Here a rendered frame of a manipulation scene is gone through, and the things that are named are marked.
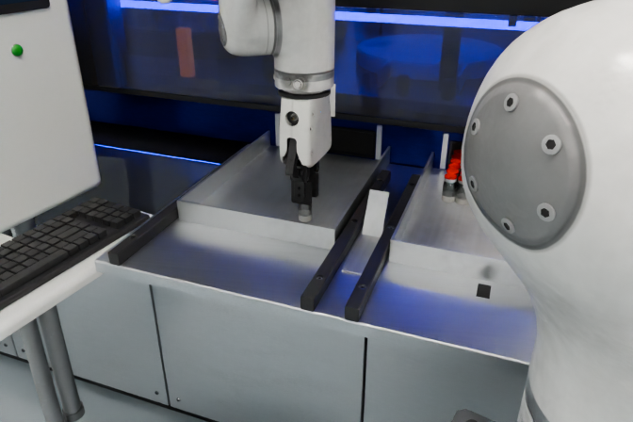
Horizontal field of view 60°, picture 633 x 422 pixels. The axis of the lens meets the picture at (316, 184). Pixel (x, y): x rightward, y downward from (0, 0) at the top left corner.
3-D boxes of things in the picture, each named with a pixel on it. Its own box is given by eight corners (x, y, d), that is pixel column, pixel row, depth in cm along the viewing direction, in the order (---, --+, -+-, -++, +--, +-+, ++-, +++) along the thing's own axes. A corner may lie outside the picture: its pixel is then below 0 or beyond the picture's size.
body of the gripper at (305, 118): (316, 94, 72) (316, 172, 77) (340, 76, 81) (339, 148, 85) (265, 89, 74) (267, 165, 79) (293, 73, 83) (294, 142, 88)
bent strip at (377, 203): (368, 222, 86) (370, 188, 84) (387, 225, 85) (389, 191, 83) (342, 270, 74) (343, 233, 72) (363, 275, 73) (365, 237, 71)
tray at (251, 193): (268, 145, 116) (267, 130, 114) (389, 162, 108) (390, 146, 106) (179, 219, 87) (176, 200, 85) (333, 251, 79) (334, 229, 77)
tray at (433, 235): (430, 168, 105) (431, 152, 104) (577, 188, 97) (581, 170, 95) (388, 261, 76) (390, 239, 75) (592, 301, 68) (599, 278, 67)
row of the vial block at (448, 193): (442, 196, 94) (445, 171, 92) (555, 214, 88) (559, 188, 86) (440, 202, 92) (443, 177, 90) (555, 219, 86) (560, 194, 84)
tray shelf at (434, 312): (248, 151, 118) (247, 143, 117) (606, 202, 96) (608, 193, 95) (95, 270, 77) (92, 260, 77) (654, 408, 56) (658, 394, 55)
